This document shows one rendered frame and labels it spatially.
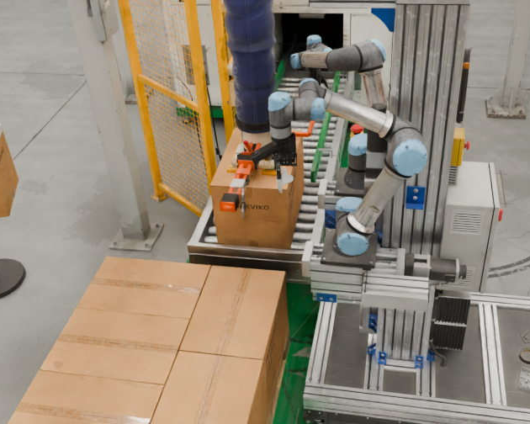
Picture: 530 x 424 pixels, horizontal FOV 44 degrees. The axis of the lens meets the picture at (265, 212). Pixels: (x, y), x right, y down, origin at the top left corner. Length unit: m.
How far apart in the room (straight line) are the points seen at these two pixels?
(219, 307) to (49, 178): 2.67
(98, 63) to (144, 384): 1.90
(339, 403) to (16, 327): 2.04
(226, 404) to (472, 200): 1.32
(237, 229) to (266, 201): 0.25
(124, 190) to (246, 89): 1.44
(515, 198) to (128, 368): 3.08
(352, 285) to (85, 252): 2.33
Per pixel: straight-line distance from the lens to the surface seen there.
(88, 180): 5.46
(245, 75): 3.27
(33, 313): 4.37
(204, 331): 3.19
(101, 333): 3.30
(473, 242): 2.90
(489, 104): 6.19
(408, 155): 2.35
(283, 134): 2.32
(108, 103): 4.13
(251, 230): 3.53
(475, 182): 2.92
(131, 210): 4.53
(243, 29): 3.16
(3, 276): 4.68
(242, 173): 3.20
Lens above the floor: 2.83
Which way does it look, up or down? 36 degrees down
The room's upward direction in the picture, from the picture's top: 4 degrees counter-clockwise
